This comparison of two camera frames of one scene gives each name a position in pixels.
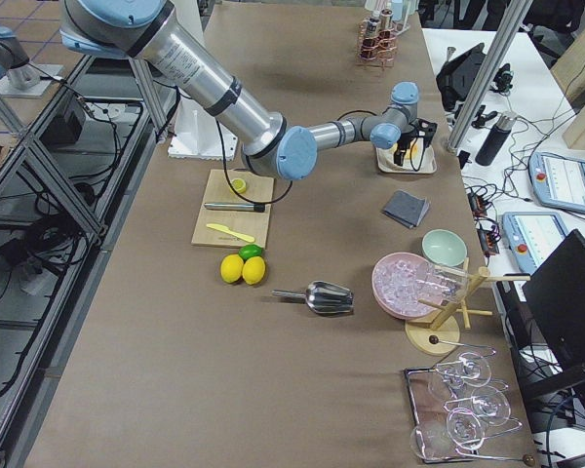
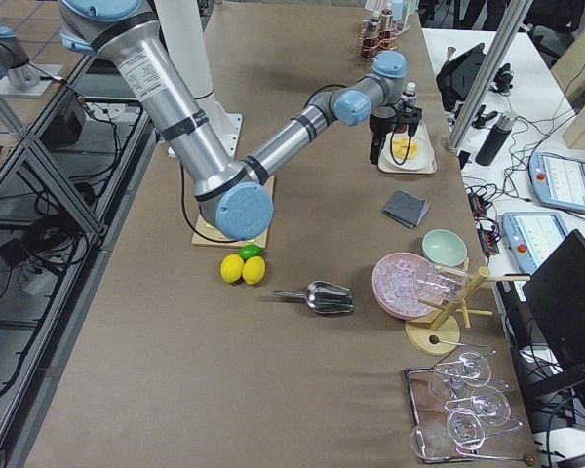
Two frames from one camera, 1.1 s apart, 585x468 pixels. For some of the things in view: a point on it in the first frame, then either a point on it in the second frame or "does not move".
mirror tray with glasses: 456,406 does not move
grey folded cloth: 406,208 does not move
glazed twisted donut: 414,150 does not move
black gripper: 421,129 to 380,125
